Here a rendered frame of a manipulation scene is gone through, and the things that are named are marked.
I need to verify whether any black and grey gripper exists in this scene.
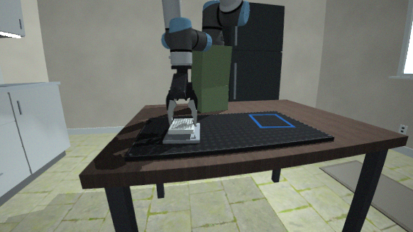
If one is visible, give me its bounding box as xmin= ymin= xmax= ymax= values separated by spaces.
xmin=166 ymin=65 xmax=198 ymax=126

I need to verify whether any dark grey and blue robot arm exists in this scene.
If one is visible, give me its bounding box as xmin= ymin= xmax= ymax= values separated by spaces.
xmin=161 ymin=0 xmax=250 ymax=99

